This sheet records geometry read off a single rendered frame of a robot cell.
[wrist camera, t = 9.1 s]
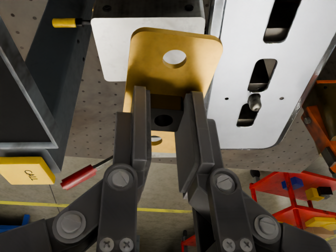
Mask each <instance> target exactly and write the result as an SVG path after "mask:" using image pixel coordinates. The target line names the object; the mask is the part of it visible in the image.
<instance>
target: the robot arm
mask: <svg viewBox="0 0 336 252"><path fill-rule="evenodd" d="M183 110H184V113H183V116H182V119H181V122H180V125H179V128H178V130H177V131H176V132H174V138H175V150H176V163H177V176H178V188H179V193H182V194H183V199H188V203H189V204H190V205H191V206H192V214H193V223H194V232H195V240H196V249H197V252H333V250H332V248H331V246H330V244H329V243H328V242H327V241H326V240H325V239H323V238H322V237H320V236H318V235H315V234H313V233H310V232H308V231H305V230H303V229H300V228H297V227H295V226H292V225H290V224H287V223H285V222H283V223H280V222H278V221H277V219H276V218H275V217H274V216H273V215H271V214H270V213H269V212H268V211H267V210H265V209H264V208H263V207H262V206H261V205H260V204H258V203H257V202H256V201H255V200H254V199H252V198H251V197H250V196H249V195H248V194H246V193H245V192H244V191H243V190H242V187H241V182H240V180H239V178H238V176H237V175H236V174H235V173H234V172H233V171H231V170H229V169H227V168H224V164H223V158H222V153H221V148H220V142H219V137H218V132H217V126H216V122H215V120H214V119H209V118H207V113H206V107H205V101H204V95H203V92H201V91H190V93H186V95H185V97H184V100H183ZM151 160H152V136H151V93H150V90H147V89H146V86H137V85H134V89H133V96H132V103H131V111H130V112H119V111H117V112H116V119H115V132H114V147H113V162H112V165H111V166H109V167H108V168H107V169H106V171H105V172H104V176H103V179H102V180H100V181H99V182H98V183H96V184H95V185H94V186H93V187H91V188H90V189H89V190H87V191H86V192H85V193H84V194H82V195H81V196H80V197H79V198H77V199H76V200H75V201H73V202H72V203H71V204H70V205H68V206H67V207H66V208H64V209H63V210H62V211H61V212H60V213H59V214H58V215H57V216H55V217H52V218H49V219H46V220H45V219H44V218H43V219H40V220H37V221H34V222H31V223H28V224H25V225H22V226H19V227H16V228H13V229H10V230H7V231H4V232H1V233H0V252H86V251H87V250H88V249H89V248H90V247H91V246H92V245H93V244H94V243H95V242H96V241H97V244H96V252H136V250H137V204H138V203H139V202H140V199H141V195H142V192H143V191H144V187H145V183H146V180H147V176H148V172H149V169H150V165H151Z"/></svg>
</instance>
